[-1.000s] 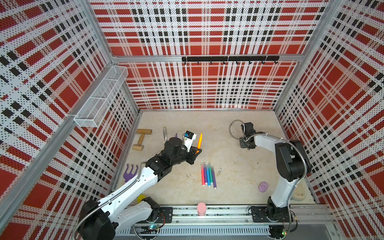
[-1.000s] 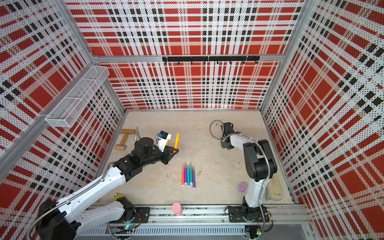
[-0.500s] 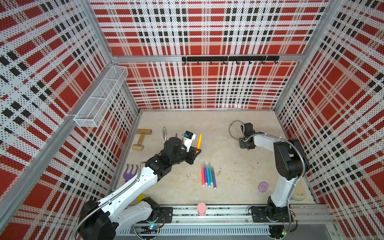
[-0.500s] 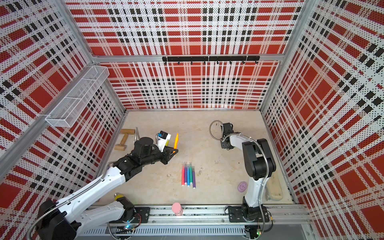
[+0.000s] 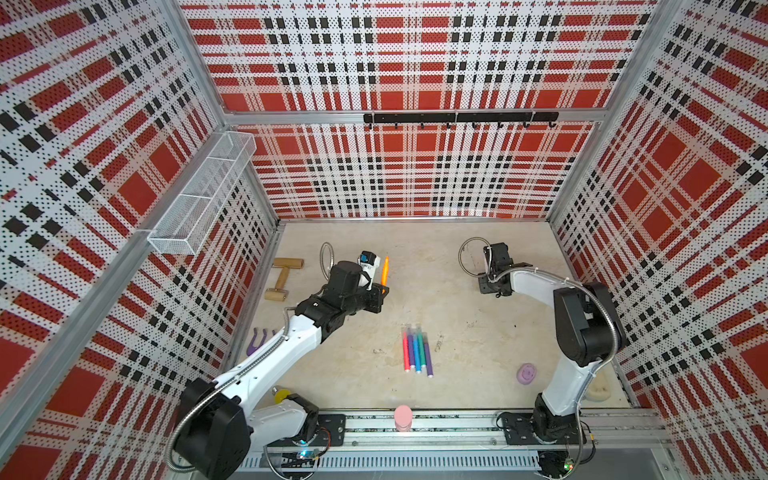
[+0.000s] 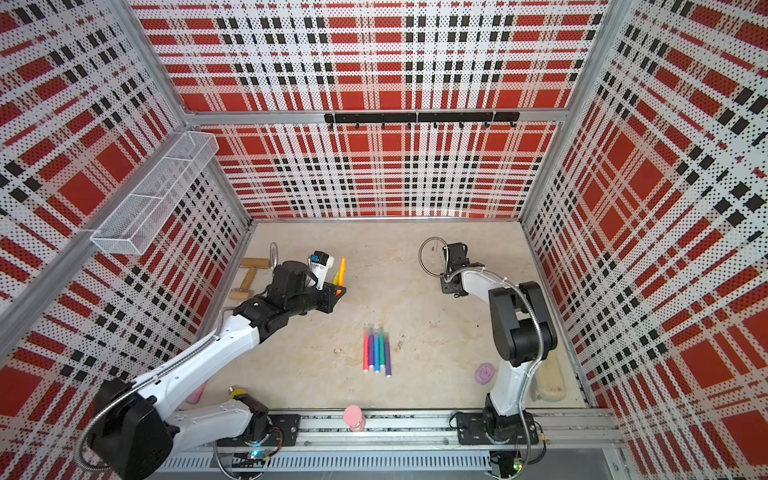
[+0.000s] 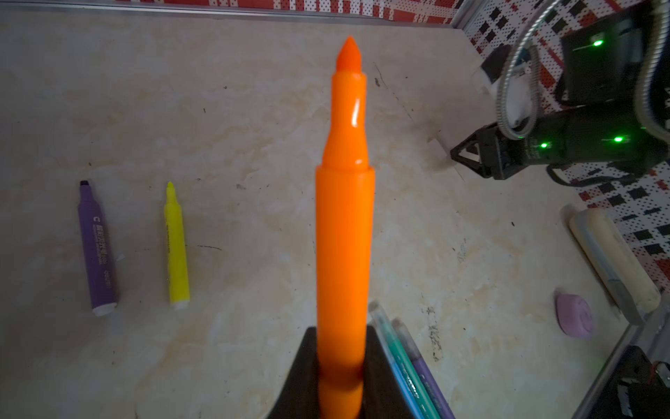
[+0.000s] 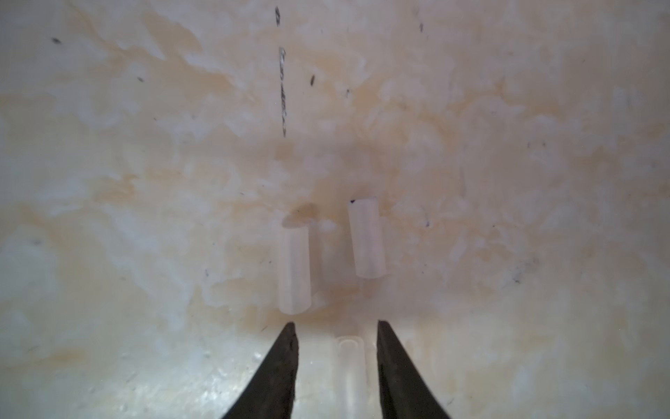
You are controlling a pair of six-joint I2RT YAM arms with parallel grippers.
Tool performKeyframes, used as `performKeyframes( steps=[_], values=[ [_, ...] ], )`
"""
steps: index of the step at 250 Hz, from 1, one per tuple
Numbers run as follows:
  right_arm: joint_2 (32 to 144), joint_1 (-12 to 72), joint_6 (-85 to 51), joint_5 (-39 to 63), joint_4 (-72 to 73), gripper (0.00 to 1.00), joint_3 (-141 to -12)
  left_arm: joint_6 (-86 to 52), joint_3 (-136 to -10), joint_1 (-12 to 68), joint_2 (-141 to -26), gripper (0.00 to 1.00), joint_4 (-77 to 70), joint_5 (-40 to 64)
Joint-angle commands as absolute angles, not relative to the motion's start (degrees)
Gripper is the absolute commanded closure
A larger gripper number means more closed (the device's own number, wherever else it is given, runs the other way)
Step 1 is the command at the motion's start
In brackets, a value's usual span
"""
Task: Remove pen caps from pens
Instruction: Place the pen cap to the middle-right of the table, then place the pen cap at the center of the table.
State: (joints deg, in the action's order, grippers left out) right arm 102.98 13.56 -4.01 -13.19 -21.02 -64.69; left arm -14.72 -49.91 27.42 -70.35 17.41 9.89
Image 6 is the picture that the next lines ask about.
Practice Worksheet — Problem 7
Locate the orange marker pen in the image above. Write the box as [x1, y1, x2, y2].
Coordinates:
[334, 257, 346, 296]

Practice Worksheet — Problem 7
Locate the violet marker pen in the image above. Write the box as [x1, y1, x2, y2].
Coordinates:
[384, 334, 392, 378]

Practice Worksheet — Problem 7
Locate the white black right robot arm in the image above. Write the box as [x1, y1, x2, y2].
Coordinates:
[438, 243, 558, 445]

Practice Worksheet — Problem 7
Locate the pink marker pen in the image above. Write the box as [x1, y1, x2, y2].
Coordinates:
[362, 329, 371, 372]

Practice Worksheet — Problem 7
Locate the blue marker pen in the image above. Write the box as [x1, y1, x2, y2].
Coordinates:
[367, 330, 376, 370]

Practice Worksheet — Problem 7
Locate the green marker pen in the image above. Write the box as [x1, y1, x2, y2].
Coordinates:
[374, 328, 386, 373]

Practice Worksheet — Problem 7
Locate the wooden roller tool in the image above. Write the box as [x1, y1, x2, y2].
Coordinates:
[228, 257, 271, 302]

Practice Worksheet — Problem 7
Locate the yellow round object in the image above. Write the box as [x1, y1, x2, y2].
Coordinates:
[229, 386, 248, 401]

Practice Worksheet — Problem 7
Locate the beige oval object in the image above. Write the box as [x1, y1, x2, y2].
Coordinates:
[534, 354, 567, 403]

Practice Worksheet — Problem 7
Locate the left base circuit board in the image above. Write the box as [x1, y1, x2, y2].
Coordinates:
[232, 449, 274, 468]

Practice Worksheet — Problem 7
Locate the base circuit board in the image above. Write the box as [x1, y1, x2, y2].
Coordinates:
[232, 449, 274, 468]
[487, 451, 529, 480]

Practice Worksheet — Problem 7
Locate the right base circuit board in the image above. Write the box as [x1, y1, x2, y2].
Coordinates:
[487, 451, 529, 480]

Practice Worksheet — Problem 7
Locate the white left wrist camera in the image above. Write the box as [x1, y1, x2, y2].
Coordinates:
[309, 250, 335, 291]

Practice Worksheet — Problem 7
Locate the pink cylinder on rail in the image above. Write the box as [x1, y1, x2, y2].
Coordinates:
[343, 405, 367, 433]

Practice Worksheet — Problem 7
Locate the pink cylinder near left wall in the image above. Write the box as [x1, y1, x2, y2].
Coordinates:
[185, 382, 207, 405]

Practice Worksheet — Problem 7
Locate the black hook rail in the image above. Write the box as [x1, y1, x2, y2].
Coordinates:
[324, 111, 521, 127]

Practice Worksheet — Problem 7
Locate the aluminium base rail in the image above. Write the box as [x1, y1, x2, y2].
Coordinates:
[155, 408, 634, 479]

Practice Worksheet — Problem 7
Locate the white wire mesh basket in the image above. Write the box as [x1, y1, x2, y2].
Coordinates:
[90, 131, 218, 255]

